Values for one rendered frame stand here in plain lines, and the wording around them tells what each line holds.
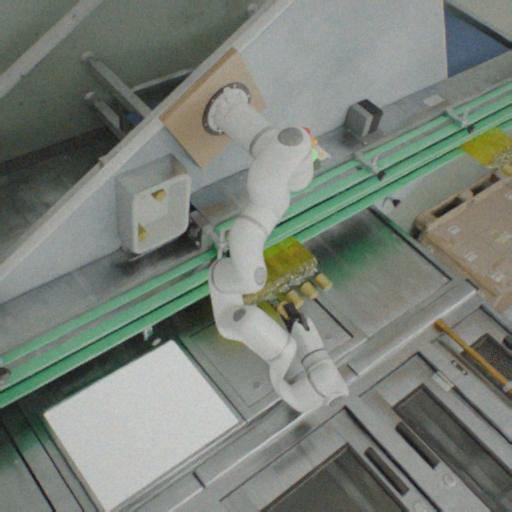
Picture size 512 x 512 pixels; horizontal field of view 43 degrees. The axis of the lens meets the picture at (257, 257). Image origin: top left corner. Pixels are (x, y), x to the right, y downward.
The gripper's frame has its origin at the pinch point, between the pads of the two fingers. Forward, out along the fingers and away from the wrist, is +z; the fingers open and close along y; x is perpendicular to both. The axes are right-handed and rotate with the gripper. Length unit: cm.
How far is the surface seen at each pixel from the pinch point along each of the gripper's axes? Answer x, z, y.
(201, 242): 16.7, 26.0, 7.8
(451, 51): -115, 88, 13
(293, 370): 0.6, -9.8, -14.4
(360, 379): -17.8, -18.1, -16.7
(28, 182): 54, 90, -17
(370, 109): -51, 52, 22
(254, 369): 11.1, -5.7, -14.5
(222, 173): 4.1, 43.0, 15.9
